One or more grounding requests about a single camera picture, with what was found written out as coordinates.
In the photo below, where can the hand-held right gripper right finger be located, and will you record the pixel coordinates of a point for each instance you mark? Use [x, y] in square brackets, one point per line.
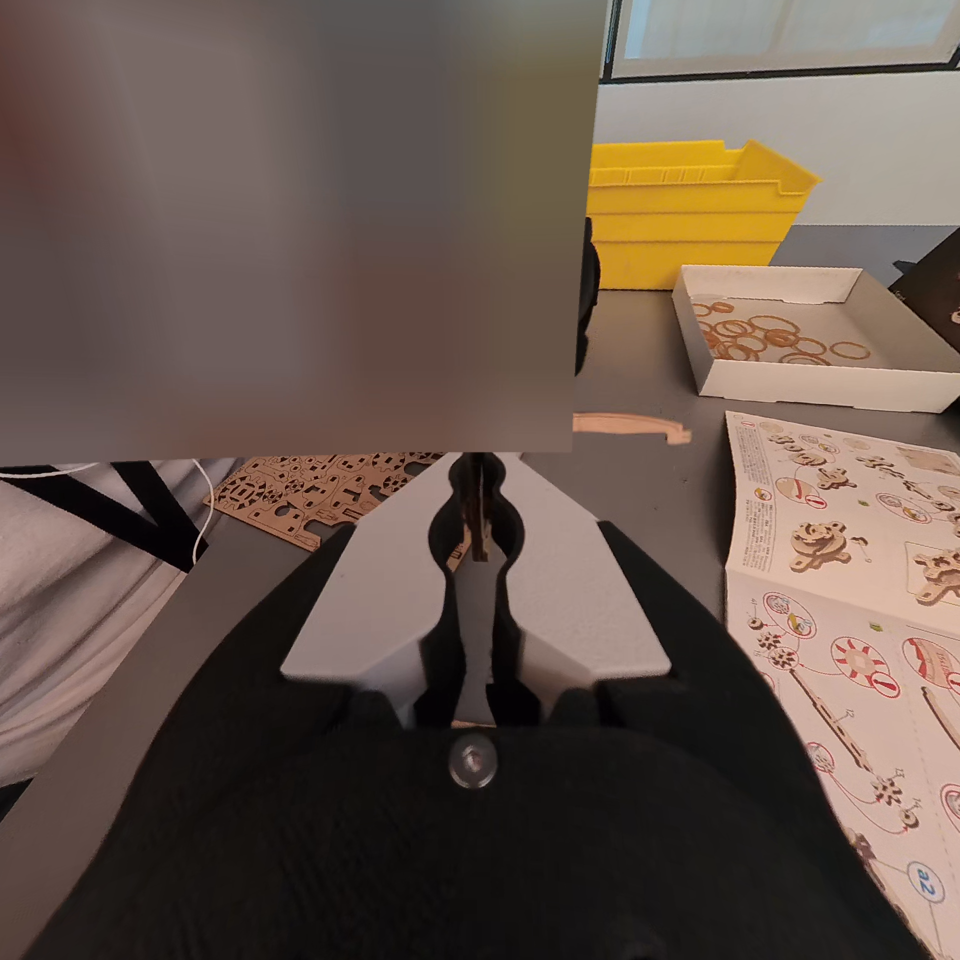
[585, 607]

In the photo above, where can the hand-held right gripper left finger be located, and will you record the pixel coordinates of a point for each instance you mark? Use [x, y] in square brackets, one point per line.
[360, 607]

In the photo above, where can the wooden gear shaft assembly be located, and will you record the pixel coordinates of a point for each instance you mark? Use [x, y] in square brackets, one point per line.
[478, 525]

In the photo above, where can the laser-cut plywood parts sheet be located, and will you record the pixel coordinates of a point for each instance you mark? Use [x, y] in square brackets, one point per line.
[270, 510]

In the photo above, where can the yellow plastic bin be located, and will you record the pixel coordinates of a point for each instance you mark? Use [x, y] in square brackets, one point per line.
[675, 240]

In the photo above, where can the thin wooden strip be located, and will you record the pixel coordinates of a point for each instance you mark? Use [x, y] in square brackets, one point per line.
[630, 421]

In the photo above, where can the pile of rubber bands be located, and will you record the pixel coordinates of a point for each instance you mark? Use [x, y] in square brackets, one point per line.
[757, 334]

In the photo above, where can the illustrated instruction booklet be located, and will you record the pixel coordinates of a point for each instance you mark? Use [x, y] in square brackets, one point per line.
[810, 615]

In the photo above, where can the white cardboard box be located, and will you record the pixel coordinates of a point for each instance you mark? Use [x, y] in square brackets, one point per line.
[817, 386]

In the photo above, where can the person's white shirt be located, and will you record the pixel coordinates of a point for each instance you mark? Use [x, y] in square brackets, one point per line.
[67, 622]

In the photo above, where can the black framed window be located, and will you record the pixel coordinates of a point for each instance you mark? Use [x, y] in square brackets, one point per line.
[780, 37]

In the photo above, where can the black printed box lid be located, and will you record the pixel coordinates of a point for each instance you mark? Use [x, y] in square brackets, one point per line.
[937, 292]

